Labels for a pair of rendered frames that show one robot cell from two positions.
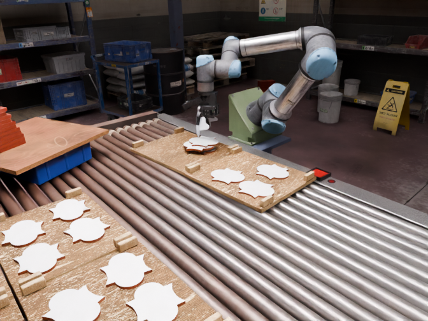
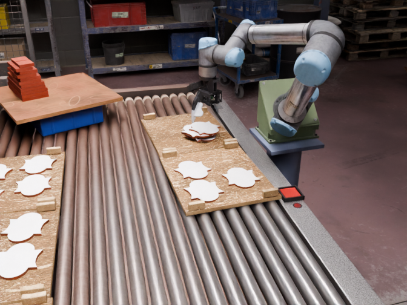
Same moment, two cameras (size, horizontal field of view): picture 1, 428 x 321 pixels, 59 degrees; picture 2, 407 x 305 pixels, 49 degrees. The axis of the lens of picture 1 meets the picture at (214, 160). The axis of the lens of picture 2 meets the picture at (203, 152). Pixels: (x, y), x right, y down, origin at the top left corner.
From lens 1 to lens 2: 0.77 m
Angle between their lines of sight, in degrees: 24
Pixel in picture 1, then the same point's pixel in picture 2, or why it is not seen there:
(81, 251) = (13, 202)
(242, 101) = (274, 91)
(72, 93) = (194, 44)
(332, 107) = not seen: outside the picture
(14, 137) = (38, 89)
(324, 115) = not seen: outside the picture
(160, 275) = (44, 241)
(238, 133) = (262, 126)
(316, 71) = (304, 76)
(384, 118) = not seen: outside the picture
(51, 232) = (10, 180)
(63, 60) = (189, 8)
